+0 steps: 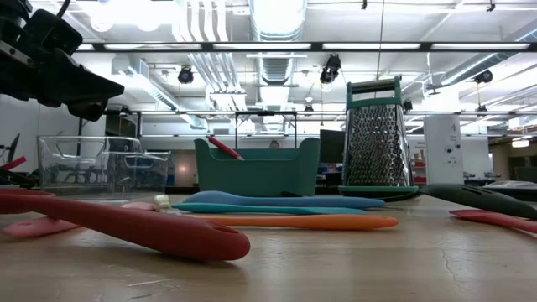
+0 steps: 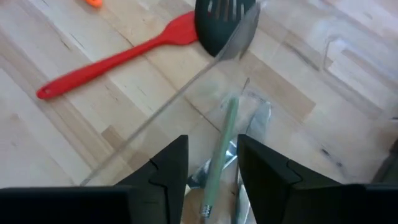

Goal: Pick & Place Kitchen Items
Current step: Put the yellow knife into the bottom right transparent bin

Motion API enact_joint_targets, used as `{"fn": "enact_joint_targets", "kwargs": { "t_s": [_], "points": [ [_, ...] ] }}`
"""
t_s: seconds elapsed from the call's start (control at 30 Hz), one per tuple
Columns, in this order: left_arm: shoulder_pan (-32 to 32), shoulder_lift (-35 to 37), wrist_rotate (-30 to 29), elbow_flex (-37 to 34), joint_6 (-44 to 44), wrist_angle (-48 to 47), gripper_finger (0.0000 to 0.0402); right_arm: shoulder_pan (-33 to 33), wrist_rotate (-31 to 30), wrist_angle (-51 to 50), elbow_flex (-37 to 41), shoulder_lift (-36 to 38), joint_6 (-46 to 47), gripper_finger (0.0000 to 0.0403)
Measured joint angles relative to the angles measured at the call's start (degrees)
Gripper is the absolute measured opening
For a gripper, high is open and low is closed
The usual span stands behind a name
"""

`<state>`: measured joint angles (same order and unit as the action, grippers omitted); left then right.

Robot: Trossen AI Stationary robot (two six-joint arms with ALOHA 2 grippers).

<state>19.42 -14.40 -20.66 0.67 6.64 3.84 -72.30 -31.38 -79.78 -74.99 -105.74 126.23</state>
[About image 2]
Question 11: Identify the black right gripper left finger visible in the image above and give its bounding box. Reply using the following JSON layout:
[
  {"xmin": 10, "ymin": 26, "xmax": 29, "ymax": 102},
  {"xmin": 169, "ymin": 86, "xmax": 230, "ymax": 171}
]
[{"xmin": 115, "ymin": 134, "xmax": 190, "ymax": 224}]

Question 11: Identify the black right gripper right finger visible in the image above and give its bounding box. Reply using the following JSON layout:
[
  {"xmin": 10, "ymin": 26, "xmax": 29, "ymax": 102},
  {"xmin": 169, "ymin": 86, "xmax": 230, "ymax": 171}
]
[{"xmin": 236, "ymin": 133, "xmax": 342, "ymax": 224}]

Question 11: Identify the green knife clear sheath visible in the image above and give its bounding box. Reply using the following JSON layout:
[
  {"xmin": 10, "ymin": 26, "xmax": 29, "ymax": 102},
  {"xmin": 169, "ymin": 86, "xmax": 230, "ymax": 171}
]
[{"xmin": 186, "ymin": 95, "xmax": 272, "ymax": 224}]

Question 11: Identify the red silicone spatula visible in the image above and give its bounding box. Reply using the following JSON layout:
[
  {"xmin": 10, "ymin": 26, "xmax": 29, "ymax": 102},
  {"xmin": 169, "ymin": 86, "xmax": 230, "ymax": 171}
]
[{"xmin": 36, "ymin": 11, "xmax": 200, "ymax": 101}]

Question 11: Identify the black slotted spoon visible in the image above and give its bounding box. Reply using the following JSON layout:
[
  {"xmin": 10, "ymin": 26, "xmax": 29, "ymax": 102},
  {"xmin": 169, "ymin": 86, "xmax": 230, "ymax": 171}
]
[{"xmin": 194, "ymin": 0, "xmax": 257, "ymax": 58}]

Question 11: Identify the clear plastic container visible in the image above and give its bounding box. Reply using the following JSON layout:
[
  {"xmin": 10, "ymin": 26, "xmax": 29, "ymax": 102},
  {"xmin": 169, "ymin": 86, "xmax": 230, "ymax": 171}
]
[{"xmin": 79, "ymin": 0, "xmax": 398, "ymax": 187}]

